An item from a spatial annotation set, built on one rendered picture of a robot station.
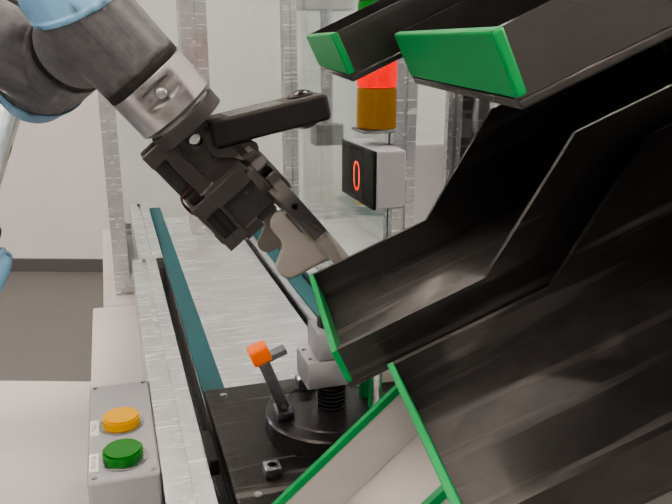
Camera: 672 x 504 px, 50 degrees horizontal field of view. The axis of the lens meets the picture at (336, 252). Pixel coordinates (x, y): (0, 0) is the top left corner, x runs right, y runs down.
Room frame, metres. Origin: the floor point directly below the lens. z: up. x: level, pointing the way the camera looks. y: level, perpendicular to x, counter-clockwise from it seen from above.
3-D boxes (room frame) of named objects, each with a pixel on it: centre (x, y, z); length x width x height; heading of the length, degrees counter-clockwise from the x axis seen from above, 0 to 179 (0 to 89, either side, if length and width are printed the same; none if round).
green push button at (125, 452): (0.64, 0.21, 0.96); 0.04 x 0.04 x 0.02
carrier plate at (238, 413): (0.69, 0.01, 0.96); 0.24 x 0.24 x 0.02; 17
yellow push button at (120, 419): (0.71, 0.24, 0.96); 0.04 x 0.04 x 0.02
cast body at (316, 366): (0.69, 0.00, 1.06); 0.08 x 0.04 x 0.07; 107
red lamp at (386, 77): (0.91, -0.05, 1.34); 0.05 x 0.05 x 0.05
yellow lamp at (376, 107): (0.91, -0.05, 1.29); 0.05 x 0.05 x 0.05
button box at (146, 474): (0.71, 0.24, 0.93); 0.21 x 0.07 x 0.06; 17
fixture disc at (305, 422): (0.69, 0.01, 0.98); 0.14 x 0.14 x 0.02
